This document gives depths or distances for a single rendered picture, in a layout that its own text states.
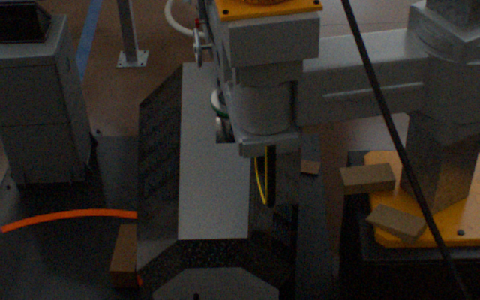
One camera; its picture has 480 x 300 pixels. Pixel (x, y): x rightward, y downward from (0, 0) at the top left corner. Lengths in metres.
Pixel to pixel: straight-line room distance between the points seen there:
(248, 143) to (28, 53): 1.62
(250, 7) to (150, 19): 3.48
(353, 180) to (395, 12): 2.89
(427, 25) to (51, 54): 1.93
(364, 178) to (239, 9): 1.02
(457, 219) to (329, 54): 0.86
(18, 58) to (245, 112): 1.64
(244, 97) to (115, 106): 2.43
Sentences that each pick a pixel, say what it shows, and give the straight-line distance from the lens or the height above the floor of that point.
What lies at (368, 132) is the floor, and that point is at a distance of 4.19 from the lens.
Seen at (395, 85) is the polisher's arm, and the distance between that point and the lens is 2.20.
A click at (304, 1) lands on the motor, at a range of 1.93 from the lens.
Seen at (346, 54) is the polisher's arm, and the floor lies 1.47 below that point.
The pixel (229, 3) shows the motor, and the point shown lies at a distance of 1.93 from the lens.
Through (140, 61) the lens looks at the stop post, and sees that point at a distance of 4.85.
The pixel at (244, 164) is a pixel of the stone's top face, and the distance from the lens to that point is 2.72.
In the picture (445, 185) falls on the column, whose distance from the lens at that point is 2.57.
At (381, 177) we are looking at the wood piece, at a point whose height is 0.83.
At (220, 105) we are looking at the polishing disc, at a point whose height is 0.85.
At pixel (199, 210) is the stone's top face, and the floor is 0.82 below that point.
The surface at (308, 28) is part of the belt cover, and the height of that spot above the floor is 1.67.
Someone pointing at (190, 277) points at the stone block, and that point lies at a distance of 2.49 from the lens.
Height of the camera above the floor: 2.65
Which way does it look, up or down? 40 degrees down
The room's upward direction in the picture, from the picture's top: 2 degrees counter-clockwise
